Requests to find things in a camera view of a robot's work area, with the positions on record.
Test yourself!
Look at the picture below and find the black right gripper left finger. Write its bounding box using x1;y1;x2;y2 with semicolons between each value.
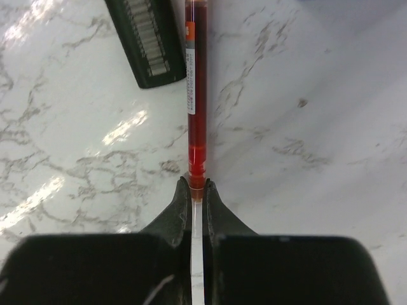
1;178;192;304

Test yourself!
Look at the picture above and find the pink highlighter black body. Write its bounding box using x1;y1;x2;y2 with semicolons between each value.
105;0;186;89

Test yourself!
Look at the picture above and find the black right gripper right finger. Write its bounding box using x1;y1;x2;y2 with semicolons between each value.
202;180;389;304

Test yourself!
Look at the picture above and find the red ink pen refill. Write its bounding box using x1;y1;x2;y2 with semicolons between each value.
185;1;208;304

